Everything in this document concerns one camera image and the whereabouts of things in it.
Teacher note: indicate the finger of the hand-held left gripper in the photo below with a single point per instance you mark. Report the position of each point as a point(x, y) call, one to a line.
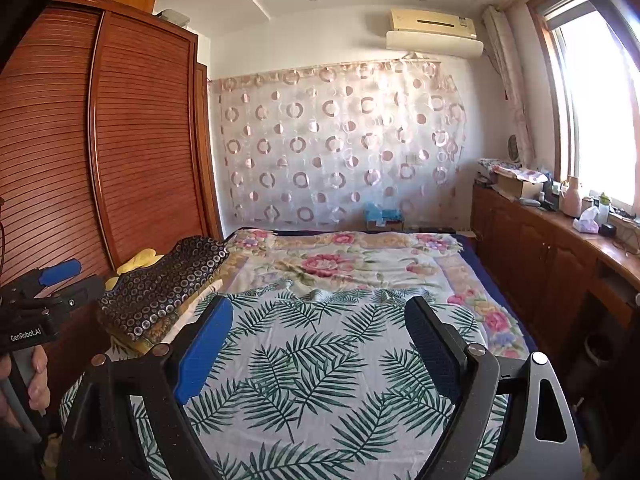
point(60, 271)
point(82, 290)

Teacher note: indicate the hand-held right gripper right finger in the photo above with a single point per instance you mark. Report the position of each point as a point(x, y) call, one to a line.
point(430, 345)

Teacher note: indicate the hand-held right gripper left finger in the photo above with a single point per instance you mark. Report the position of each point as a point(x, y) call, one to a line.
point(200, 355)

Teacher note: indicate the navy circle-patterned garment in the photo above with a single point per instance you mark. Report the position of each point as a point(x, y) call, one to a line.
point(165, 280)

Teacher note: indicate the person's left hand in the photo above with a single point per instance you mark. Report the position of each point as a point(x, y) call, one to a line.
point(39, 385)

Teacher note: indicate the bed with navy sheet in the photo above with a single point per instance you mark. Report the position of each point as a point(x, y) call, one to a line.
point(522, 335)

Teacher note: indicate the palm leaf printed cloth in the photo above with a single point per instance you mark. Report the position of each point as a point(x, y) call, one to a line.
point(310, 360)

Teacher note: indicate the blue tissue pack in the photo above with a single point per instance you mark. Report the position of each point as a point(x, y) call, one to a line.
point(382, 216)

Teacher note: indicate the wooden side cabinet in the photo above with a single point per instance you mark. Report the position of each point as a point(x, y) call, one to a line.
point(530, 250)

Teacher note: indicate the wooden slatted wardrobe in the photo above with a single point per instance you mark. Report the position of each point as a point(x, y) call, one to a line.
point(140, 135)

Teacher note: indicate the dark round bin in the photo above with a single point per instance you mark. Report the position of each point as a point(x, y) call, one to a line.
point(598, 352)

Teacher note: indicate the cardboard box with cloth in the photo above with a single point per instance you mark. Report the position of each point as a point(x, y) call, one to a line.
point(515, 170)

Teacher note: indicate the pink tissue pack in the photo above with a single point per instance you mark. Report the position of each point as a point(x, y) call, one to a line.
point(586, 221)

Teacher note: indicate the pink thermos bottle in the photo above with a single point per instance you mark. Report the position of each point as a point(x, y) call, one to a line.
point(573, 197)

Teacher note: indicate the small black box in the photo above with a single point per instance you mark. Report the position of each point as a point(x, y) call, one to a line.
point(608, 229)

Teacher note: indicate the oval hanging ornament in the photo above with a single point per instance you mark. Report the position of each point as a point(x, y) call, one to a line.
point(512, 145)

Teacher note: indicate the sheer circle-patterned curtain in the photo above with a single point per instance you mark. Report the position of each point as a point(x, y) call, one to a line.
point(340, 145)

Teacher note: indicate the green-capped bottle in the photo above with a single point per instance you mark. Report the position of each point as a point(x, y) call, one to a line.
point(604, 209)

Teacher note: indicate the white window curtain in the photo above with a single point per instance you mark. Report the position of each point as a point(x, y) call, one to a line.
point(510, 85)

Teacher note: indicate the grey box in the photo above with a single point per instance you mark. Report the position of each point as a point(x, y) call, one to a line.
point(174, 17)

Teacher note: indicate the window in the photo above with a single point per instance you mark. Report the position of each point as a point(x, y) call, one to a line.
point(595, 110)

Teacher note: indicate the beige air conditioner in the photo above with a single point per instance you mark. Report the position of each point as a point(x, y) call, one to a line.
point(432, 20)

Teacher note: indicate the wall air conditioner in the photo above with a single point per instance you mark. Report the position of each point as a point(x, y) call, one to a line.
point(435, 43)

